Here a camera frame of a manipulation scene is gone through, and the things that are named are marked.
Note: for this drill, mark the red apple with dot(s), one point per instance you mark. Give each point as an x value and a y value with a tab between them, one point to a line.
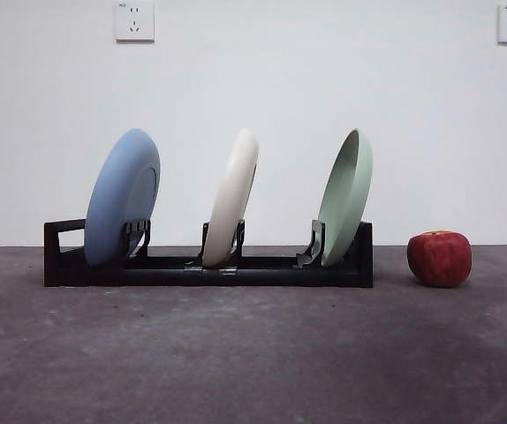
440	260

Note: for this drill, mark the black plate rack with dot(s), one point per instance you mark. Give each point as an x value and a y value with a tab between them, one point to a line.
280	277

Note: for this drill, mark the blue plate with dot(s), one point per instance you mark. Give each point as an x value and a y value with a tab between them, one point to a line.
116	199

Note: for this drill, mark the pale green plate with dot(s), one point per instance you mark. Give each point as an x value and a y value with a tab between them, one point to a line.
346	207

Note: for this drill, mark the cream white plate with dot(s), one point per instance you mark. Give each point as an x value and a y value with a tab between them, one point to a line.
231	203

